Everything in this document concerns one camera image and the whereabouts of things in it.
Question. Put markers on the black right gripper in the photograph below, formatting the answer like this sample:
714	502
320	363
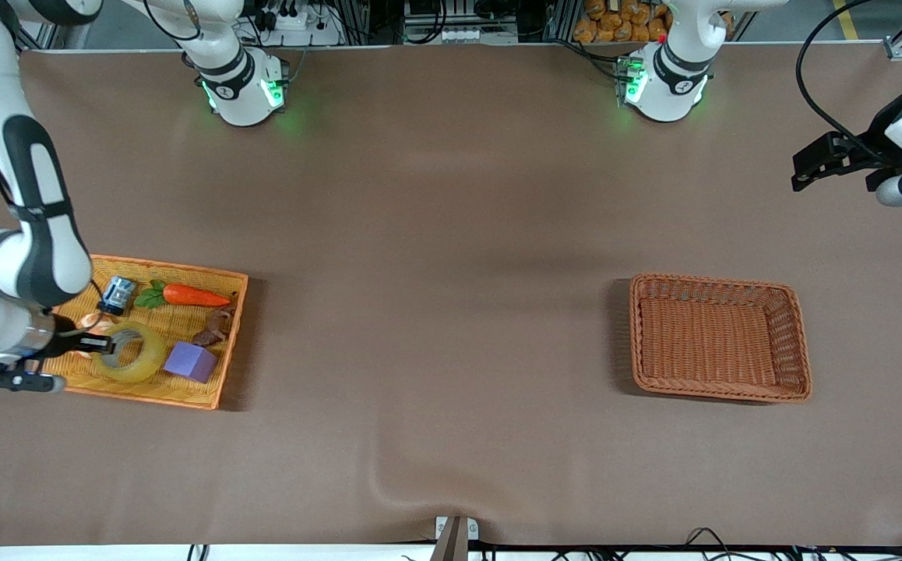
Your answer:
66	345

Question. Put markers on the bag of orange buns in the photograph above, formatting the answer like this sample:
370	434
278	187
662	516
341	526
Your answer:
614	23

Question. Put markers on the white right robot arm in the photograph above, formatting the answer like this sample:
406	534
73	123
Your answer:
38	257

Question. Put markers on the white power strip with plugs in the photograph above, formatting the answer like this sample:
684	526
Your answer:
299	25

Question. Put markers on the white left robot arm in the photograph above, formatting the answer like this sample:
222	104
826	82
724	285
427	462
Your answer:
669	86

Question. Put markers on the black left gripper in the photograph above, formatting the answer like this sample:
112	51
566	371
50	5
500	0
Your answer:
879	134

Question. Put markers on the metal table clamp bracket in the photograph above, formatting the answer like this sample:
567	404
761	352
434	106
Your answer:
456	538

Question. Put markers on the brown wicker basket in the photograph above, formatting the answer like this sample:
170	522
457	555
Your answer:
716	343

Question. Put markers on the small blue silver can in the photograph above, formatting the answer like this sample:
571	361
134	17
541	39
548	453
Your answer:
117	296

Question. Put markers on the brown table mat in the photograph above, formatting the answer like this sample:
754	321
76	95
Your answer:
451	195

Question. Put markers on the yellow orange wicker tray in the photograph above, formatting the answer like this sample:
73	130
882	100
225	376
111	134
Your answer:
178	389

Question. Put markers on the brown toy animal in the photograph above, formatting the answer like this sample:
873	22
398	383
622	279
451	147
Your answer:
213	331

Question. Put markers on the white slim power strip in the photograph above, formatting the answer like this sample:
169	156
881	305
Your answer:
474	36

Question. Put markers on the purple block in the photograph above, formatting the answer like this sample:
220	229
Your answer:
190	362

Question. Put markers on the yellow packing tape roll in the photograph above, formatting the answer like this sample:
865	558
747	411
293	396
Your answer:
151	366

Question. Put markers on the toy croissant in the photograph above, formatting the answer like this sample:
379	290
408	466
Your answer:
91	319

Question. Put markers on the orange toy carrot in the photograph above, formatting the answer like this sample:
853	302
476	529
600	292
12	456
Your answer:
194	296

